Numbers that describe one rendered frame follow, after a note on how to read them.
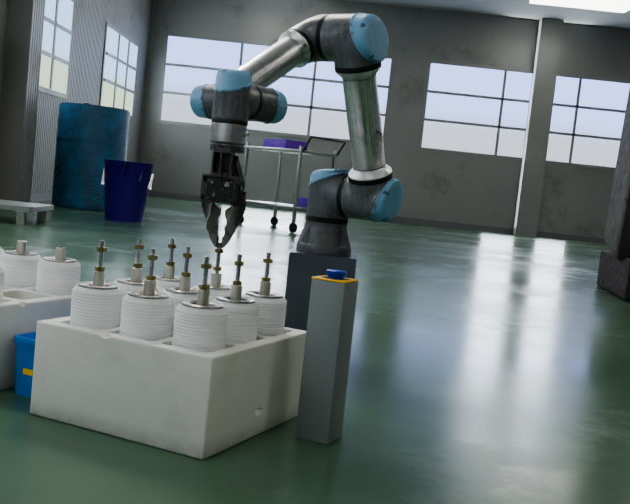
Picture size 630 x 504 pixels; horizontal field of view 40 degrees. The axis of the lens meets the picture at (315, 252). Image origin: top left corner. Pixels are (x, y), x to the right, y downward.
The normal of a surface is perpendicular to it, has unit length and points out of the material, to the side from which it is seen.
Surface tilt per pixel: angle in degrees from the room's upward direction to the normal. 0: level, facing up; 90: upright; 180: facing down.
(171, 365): 90
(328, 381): 90
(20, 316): 90
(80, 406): 90
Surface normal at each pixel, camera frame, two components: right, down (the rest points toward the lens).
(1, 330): 0.90, 0.13
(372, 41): 0.80, 0.01
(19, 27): -0.02, 0.08
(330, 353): -0.42, 0.04
